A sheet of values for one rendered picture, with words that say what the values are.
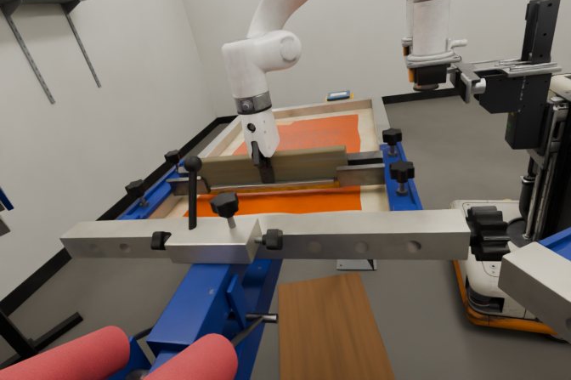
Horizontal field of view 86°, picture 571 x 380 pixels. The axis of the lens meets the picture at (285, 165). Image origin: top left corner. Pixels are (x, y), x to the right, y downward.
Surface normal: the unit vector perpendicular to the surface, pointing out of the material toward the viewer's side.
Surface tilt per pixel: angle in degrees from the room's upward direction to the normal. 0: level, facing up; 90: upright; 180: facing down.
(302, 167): 90
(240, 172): 90
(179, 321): 0
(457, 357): 0
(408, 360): 0
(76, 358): 56
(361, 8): 90
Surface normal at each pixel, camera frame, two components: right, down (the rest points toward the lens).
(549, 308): -0.93, 0.30
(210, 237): -0.18, -0.88
